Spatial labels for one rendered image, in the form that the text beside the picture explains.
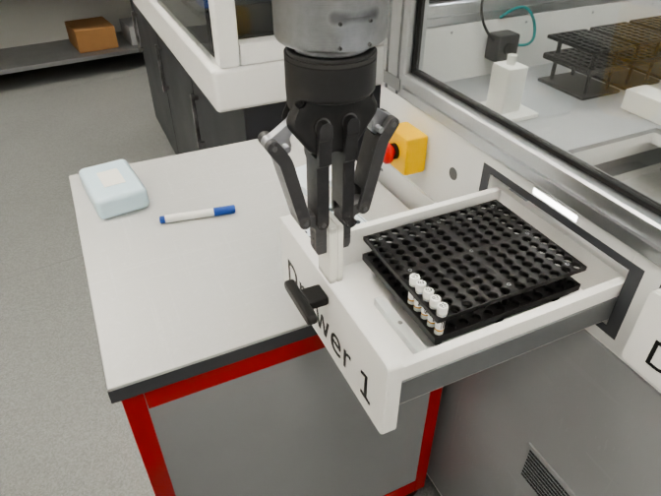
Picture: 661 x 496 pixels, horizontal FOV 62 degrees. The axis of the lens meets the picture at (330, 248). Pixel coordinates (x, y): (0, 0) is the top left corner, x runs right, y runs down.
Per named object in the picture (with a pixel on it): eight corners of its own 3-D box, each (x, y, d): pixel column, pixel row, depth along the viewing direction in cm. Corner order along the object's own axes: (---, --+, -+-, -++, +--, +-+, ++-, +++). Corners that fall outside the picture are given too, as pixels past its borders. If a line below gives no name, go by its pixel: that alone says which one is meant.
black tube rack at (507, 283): (431, 359, 64) (438, 319, 61) (361, 273, 77) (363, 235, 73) (573, 304, 72) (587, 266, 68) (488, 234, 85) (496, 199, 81)
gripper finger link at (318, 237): (327, 210, 52) (297, 217, 51) (327, 253, 55) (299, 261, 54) (320, 203, 53) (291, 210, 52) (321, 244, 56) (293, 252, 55)
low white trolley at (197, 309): (194, 623, 116) (106, 390, 70) (142, 403, 161) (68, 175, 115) (426, 508, 136) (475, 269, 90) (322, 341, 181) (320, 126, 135)
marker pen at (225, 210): (160, 225, 100) (158, 218, 99) (160, 220, 101) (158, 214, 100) (236, 214, 103) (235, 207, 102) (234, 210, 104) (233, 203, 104)
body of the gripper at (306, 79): (299, 64, 39) (303, 177, 45) (400, 48, 42) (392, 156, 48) (264, 36, 45) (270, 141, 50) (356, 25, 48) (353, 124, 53)
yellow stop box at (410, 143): (400, 177, 98) (404, 141, 94) (381, 160, 104) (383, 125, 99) (425, 171, 100) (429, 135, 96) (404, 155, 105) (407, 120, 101)
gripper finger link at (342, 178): (325, 103, 49) (339, 100, 49) (329, 209, 55) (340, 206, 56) (344, 119, 46) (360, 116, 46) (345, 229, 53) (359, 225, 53)
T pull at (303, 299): (308, 328, 60) (308, 319, 59) (283, 287, 65) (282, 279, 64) (337, 318, 61) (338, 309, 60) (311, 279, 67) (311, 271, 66)
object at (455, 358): (390, 410, 59) (393, 373, 55) (298, 274, 78) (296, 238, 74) (651, 303, 73) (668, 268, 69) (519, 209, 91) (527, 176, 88)
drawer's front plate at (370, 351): (382, 438, 58) (389, 368, 51) (282, 279, 79) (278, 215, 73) (395, 431, 59) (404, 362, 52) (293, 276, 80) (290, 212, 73)
